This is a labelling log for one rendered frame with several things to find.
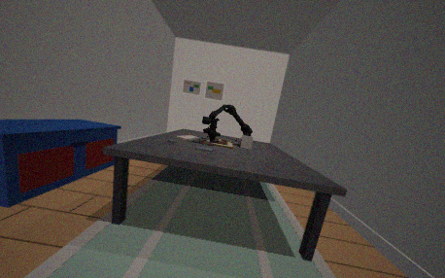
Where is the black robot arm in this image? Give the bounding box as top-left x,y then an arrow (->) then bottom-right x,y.
202,105 -> 253,136

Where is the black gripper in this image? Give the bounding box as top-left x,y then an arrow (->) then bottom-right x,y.
207,125 -> 221,142

